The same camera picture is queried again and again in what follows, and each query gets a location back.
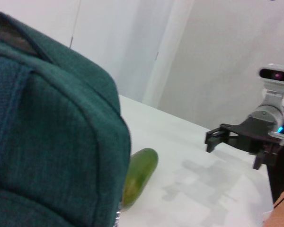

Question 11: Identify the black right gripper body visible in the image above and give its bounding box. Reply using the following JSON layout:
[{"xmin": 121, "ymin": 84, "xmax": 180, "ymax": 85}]
[{"xmin": 221, "ymin": 115, "xmax": 284, "ymax": 156}]

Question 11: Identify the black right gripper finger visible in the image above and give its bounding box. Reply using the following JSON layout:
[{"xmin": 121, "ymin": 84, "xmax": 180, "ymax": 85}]
[
  {"xmin": 252, "ymin": 141, "xmax": 279, "ymax": 170},
  {"xmin": 204, "ymin": 126, "xmax": 231, "ymax": 153}
]

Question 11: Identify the green cucumber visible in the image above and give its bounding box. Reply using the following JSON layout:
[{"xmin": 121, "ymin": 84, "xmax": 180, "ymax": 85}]
[{"xmin": 121, "ymin": 148, "xmax": 160, "ymax": 209}]

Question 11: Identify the dark teal insulated lunch bag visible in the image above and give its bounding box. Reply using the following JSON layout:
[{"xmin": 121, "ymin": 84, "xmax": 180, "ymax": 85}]
[{"xmin": 0, "ymin": 7, "xmax": 133, "ymax": 227}]

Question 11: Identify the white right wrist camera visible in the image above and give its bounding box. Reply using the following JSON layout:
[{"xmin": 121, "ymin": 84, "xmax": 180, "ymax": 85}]
[{"xmin": 258, "ymin": 63, "xmax": 284, "ymax": 105}]

